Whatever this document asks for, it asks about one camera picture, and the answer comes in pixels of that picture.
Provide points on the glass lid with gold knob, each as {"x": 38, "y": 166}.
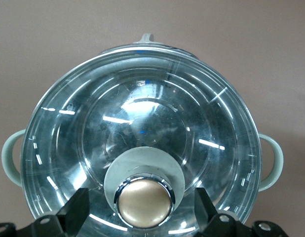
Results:
{"x": 142, "y": 98}

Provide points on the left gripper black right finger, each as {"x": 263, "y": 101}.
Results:
{"x": 214, "y": 224}

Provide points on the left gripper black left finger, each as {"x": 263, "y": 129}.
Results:
{"x": 68, "y": 222}

